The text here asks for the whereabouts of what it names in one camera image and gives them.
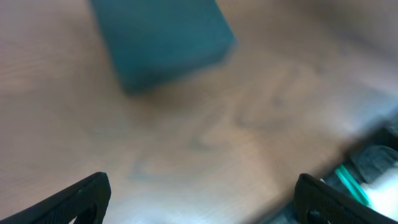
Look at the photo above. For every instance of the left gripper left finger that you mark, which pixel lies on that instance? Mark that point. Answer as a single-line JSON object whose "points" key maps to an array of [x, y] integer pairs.
{"points": [[84, 202]]}

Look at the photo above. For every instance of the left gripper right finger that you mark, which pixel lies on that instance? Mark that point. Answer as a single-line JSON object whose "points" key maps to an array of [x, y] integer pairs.
{"points": [[316, 202]]}

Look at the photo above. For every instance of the black gift box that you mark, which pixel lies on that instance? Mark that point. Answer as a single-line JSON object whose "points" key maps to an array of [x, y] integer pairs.
{"points": [[152, 42]]}

